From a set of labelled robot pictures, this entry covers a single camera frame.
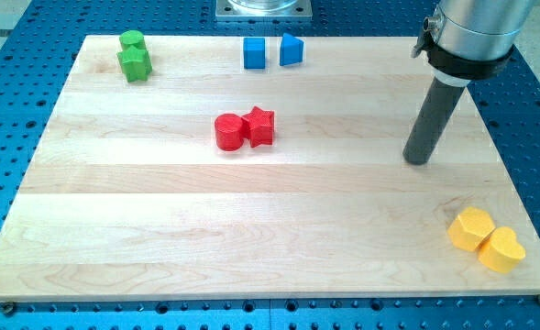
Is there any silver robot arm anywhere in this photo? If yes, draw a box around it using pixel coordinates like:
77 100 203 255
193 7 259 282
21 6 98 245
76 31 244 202
411 0 535 87

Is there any red star block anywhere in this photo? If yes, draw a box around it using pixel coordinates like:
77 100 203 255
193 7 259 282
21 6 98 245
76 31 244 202
242 106 275 148

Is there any green star block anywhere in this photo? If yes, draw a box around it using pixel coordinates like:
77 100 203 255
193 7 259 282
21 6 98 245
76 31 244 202
117 46 152 83

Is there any red cylinder block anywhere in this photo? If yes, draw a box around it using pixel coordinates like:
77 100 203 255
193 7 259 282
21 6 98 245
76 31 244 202
214 114 244 151

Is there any light wooden board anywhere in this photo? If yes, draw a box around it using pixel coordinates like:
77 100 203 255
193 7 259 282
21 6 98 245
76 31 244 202
0 36 540 302

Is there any blue triangle block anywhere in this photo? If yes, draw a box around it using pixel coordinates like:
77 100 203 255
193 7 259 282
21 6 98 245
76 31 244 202
280 33 304 66

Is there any blue cube block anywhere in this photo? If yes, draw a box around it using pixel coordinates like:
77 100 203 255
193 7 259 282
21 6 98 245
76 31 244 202
243 37 266 70

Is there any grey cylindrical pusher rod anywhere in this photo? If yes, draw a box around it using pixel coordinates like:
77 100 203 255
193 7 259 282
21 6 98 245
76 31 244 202
402 78 465 165

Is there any green cylinder block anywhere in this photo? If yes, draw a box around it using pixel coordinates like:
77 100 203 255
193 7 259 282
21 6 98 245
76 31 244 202
119 29 147 50

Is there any yellow hexagon block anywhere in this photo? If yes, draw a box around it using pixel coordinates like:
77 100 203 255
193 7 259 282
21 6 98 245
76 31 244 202
447 207 495 252

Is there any yellow heart block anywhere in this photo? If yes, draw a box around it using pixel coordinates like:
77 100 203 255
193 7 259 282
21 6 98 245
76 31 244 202
478 226 526 274

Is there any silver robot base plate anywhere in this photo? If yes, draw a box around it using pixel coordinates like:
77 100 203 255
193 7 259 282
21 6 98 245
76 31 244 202
215 0 313 20

